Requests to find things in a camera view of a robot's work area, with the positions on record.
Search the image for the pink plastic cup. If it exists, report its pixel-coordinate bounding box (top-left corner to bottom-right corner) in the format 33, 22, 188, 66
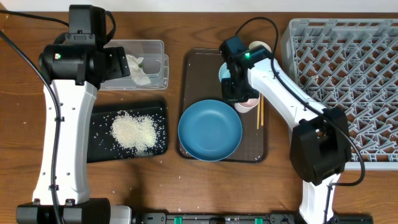
234, 98, 260, 113

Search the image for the dark blue plate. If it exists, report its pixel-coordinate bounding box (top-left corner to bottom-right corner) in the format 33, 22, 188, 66
178, 100, 243, 162

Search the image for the white tissue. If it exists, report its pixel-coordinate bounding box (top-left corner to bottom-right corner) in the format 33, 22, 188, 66
126, 55, 151, 86

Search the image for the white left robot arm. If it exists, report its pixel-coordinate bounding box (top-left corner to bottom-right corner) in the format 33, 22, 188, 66
16, 5, 133, 223

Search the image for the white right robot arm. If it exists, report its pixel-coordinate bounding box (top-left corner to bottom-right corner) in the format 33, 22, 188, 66
220, 35, 351, 223

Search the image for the grey plastic dishwasher rack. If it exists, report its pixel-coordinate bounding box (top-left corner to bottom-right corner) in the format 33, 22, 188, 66
280, 19, 397, 170

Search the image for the light blue bowl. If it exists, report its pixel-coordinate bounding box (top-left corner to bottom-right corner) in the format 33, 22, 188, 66
218, 62, 231, 82

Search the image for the wooden chopstick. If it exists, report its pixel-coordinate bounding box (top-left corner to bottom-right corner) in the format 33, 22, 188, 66
256, 102, 261, 129
260, 95, 264, 126

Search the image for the dark brown serving tray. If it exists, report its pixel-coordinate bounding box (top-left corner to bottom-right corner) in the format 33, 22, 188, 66
179, 49, 269, 163

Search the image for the cream plastic cup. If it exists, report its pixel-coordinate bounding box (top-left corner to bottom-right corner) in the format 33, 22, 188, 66
249, 40, 272, 53

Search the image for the clear plastic bin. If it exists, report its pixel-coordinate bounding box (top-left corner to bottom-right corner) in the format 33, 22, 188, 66
101, 40, 169, 91

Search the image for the pile of white rice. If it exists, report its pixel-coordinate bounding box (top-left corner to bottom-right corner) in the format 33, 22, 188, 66
110, 113, 158, 156

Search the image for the black tray bin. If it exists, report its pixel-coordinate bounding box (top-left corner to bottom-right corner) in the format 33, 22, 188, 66
87, 100, 169, 163

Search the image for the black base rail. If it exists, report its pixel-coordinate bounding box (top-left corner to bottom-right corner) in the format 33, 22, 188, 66
133, 211, 374, 224

